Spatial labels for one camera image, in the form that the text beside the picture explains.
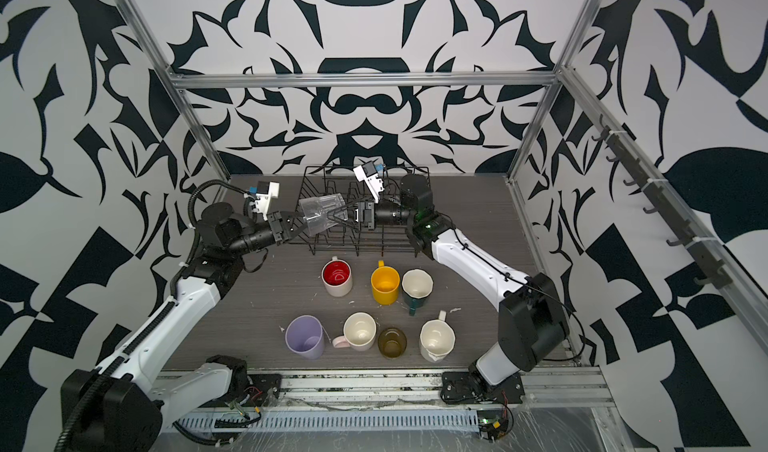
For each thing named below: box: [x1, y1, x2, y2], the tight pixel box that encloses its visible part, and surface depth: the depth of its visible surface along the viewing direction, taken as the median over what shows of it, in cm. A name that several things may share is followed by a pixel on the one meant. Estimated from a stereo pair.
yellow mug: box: [370, 260, 401, 306], surface depth 87 cm
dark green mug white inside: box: [401, 268, 435, 317], surface depth 85 cm
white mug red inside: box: [321, 256, 353, 298], surface depth 89 cm
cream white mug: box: [419, 310, 456, 363], surface depth 76 cm
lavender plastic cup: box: [285, 315, 325, 360], surface depth 74 cm
